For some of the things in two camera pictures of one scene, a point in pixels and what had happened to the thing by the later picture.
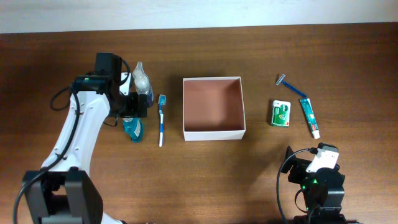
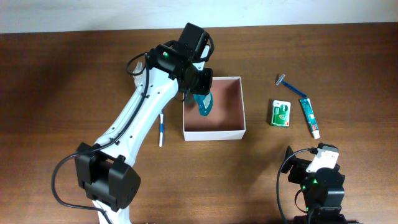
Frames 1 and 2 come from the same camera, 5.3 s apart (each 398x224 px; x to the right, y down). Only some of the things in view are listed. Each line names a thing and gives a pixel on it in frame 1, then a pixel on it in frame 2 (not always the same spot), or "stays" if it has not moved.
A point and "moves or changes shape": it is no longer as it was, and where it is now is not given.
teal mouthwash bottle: (134, 126) moves or changes shape
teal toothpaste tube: (310, 117) stays
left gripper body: (142, 104) -> (202, 86)
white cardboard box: (213, 108) stays
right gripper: (296, 168) stays
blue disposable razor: (280, 80) stays
